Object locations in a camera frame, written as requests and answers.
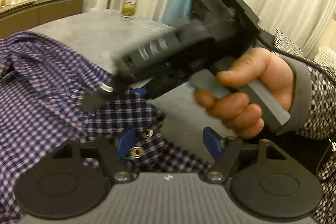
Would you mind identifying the blue checked shirt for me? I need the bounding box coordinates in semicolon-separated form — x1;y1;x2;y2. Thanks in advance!
1;31;210;223

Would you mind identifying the patterned sleeve right forearm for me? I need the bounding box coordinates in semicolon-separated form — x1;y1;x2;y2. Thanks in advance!
273;28;336;224

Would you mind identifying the person's right hand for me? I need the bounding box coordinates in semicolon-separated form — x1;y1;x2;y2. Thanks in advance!
194;47;296;139

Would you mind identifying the glass jar with dark lid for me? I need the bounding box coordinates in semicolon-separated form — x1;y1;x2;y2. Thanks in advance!
121;0;138;18

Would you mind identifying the grey long sideboard cabinet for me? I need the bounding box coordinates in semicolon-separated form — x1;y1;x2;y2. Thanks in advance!
1;0;84;38

